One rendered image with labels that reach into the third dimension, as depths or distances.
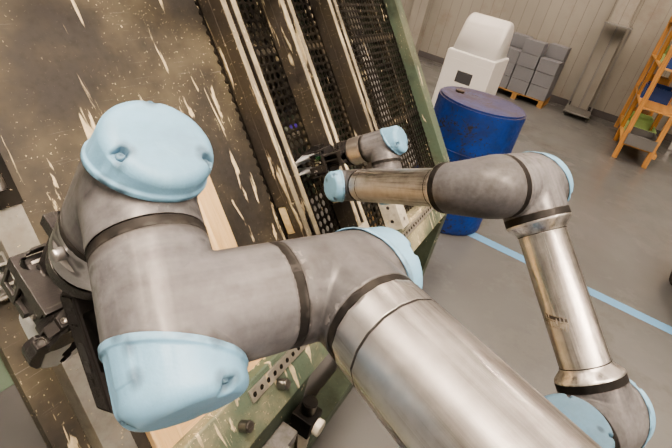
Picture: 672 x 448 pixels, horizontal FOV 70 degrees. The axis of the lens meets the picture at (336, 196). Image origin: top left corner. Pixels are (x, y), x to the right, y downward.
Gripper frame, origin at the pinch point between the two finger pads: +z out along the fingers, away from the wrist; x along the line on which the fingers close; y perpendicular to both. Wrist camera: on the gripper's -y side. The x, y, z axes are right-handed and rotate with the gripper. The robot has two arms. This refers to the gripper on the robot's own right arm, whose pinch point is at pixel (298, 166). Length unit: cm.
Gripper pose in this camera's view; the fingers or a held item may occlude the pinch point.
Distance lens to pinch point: 141.4
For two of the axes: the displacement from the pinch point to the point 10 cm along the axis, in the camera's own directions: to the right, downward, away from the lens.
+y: -4.8, 3.2, -8.1
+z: -8.1, 1.8, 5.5
